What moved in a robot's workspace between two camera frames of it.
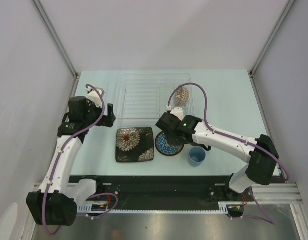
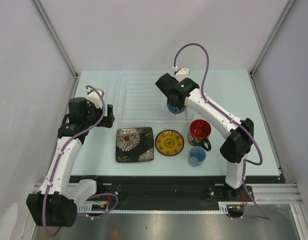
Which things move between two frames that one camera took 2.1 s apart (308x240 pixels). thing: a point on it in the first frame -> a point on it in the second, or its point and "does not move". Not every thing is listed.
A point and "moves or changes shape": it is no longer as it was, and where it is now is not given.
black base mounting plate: [164, 189] does not move
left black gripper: [107, 120] does not move
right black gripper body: [171, 139] -> [178, 104]
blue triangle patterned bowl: [165, 148] moves or changes shape
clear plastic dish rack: [140, 99] does not move
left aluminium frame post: [55, 35] does not move
